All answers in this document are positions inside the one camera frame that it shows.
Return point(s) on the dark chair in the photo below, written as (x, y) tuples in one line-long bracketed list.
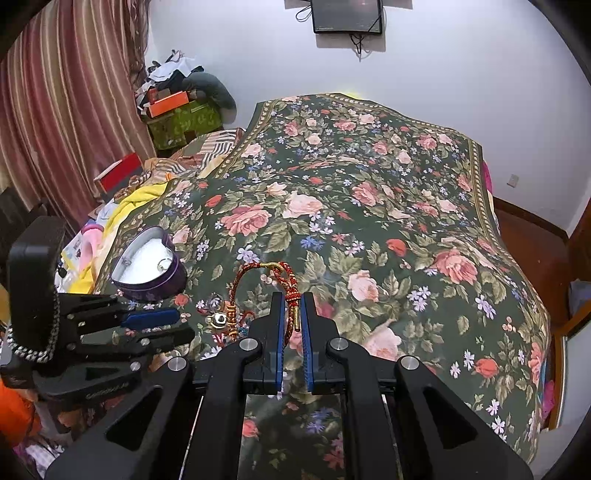
[(18, 217)]

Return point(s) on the pile of clothes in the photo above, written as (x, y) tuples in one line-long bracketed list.
[(203, 83)]

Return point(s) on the yellow cloth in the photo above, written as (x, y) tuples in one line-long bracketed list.
[(134, 198)]

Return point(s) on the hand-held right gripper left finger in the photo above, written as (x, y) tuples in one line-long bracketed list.
[(277, 332)]

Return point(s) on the wooden furniture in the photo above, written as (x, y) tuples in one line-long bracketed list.
[(577, 295)]

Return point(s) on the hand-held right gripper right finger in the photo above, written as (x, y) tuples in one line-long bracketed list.
[(307, 341)]

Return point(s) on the green patterned box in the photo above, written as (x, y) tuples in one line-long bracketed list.
[(184, 124)]

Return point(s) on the black wall monitor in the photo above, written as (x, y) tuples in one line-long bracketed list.
[(346, 16)]

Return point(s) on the purple heart-shaped jewelry box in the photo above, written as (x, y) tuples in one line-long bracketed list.
[(152, 281)]

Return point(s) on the striped cloth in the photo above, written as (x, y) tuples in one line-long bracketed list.
[(203, 152)]

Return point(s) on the orange box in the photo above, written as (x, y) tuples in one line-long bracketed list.
[(168, 104)]

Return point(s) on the white wall socket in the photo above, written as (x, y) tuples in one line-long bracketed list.
[(512, 180)]

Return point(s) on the red box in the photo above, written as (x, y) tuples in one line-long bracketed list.
[(117, 173)]

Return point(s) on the floral blanket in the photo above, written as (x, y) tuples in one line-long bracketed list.
[(369, 207)]

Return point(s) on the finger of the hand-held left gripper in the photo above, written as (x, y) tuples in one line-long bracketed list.
[(166, 336), (152, 318)]

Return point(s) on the striped pink curtain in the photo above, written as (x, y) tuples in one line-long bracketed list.
[(60, 101)]

